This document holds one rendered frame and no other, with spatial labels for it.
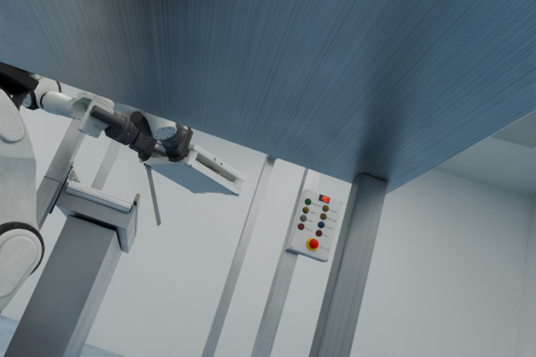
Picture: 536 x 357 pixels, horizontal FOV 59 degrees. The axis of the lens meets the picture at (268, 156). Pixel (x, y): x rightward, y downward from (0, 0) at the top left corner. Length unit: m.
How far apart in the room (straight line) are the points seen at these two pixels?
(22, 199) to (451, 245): 4.95
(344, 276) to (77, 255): 1.59
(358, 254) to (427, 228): 5.03
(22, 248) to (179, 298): 4.09
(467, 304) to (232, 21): 5.37
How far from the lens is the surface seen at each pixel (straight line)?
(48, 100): 1.65
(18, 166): 1.28
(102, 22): 0.53
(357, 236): 0.64
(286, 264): 1.98
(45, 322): 2.11
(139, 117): 1.30
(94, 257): 2.10
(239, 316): 5.21
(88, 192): 2.01
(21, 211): 1.30
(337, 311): 0.62
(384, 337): 5.38
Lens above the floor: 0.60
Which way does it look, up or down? 20 degrees up
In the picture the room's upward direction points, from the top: 18 degrees clockwise
